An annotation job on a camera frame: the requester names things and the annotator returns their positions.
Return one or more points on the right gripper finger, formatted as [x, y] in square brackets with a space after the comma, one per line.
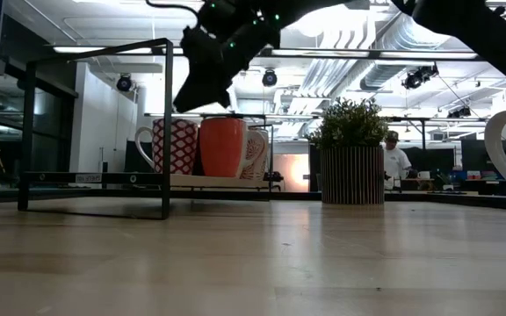
[207, 50]
[204, 90]

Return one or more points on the orange and white mug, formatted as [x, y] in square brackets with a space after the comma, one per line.
[222, 147]

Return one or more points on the red white diamond pattern mug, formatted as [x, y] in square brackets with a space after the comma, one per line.
[178, 147]

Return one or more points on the brown floral pattern mug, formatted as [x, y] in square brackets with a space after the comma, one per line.
[257, 153]

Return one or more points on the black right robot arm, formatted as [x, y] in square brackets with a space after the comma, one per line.
[477, 26]

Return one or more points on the black ceiling spotlight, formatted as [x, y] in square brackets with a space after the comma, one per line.
[124, 83]
[420, 75]
[269, 78]
[459, 112]

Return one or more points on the orange backlit panel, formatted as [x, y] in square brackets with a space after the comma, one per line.
[297, 173]

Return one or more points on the green plant ribbed pot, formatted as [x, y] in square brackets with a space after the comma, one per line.
[352, 175]

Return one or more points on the person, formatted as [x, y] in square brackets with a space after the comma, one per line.
[394, 162]

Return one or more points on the small white cup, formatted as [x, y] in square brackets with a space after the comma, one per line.
[424, 175]

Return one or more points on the dark background monitor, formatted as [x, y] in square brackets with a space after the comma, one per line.
[472, 153]
[437, 160]

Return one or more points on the wooden shelf black metal frame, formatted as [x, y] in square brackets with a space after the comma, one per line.
[117, 177]

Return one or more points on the silver ceiling duct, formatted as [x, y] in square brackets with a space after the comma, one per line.
[385, 74]

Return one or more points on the black metal rig frame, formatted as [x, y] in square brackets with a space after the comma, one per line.
[464, 201]

